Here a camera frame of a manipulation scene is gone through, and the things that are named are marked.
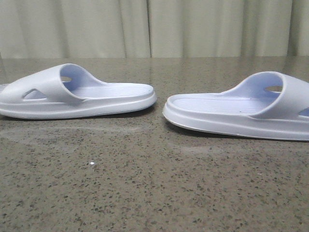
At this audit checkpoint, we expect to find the light blue slipper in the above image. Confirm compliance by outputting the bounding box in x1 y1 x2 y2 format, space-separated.
163 72 309 141
0 63 156 119

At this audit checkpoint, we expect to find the pale green curtain backdrop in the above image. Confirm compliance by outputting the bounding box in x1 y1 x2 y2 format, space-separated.
0 0 309 58

